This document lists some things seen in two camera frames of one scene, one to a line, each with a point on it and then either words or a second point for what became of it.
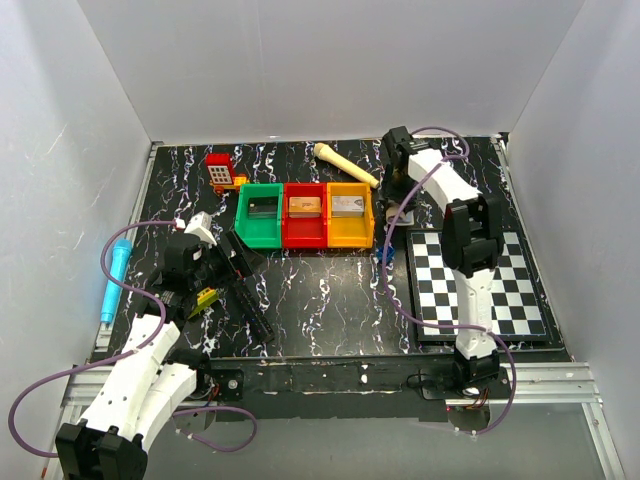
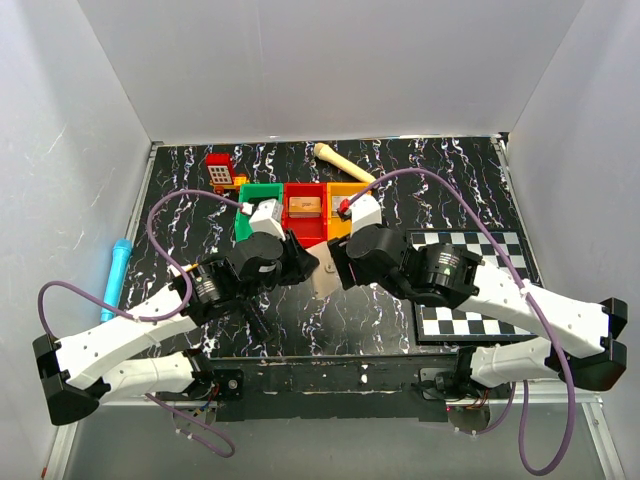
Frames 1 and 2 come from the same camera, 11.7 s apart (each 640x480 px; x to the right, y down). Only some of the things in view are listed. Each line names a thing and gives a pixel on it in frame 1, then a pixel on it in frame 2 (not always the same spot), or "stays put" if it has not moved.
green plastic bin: x=258 y=218 stays put
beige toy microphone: x=323 y=151 stays put
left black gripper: x=239 y=262 -> x=300 y=260
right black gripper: x=390 y=192 -> x=342 y=260
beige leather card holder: x=394 y=216 -> x=326 y=278
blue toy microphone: x=121 y=261 stays put
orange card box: x=304 y=207 stays put
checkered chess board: x=517 y=310 stays put
